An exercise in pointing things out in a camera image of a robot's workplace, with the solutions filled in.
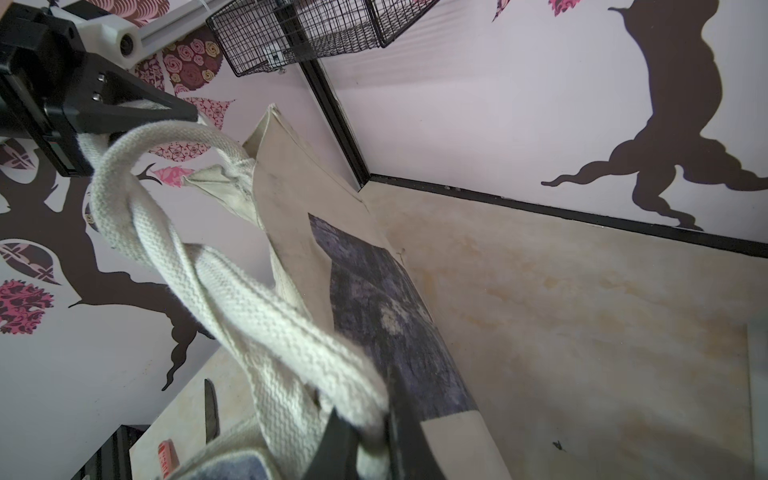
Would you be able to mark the aluminium frame rail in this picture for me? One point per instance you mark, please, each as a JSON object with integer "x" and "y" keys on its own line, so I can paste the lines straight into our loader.
{"x": 174, "y": 25}

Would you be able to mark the cream canvas grocery bag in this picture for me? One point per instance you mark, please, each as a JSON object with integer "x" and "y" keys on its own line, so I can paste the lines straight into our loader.
{"x": 341, "y": 311}

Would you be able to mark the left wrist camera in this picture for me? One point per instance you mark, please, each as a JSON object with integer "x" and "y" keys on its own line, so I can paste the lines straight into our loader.
{"x": 109, "y": 36}

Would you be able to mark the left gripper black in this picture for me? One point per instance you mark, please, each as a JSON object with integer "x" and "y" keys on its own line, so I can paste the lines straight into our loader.
{"x": 52, "y": 90}

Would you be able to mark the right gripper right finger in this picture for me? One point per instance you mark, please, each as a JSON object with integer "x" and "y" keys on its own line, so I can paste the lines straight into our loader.
{"x": 411, "y": 457}

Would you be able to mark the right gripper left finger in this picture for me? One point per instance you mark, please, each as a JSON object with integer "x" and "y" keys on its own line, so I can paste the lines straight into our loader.
{"x": 336, "y": 456}

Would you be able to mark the black wire basket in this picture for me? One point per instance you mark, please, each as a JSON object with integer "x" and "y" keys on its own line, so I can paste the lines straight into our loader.
{"x": 262, "y": 36}

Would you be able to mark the white wooden shelf rack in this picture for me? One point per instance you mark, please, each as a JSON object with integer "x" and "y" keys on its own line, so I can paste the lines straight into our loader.
{"x": 757, "y": 363}

